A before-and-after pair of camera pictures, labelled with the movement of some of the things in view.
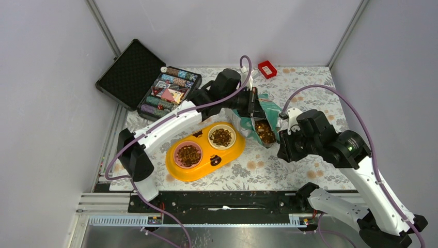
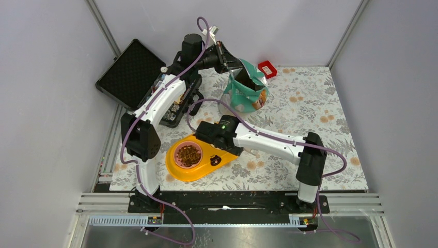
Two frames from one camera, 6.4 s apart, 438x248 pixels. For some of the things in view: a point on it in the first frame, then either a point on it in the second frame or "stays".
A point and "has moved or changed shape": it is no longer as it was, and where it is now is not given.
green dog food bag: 265,130 has moved or changed shape
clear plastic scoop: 265,132 to 254,152
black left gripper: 254,107 to 225,60
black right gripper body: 297,146 to 236,151
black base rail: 220,207 stays
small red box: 267,70 stays
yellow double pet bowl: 203,151 stays
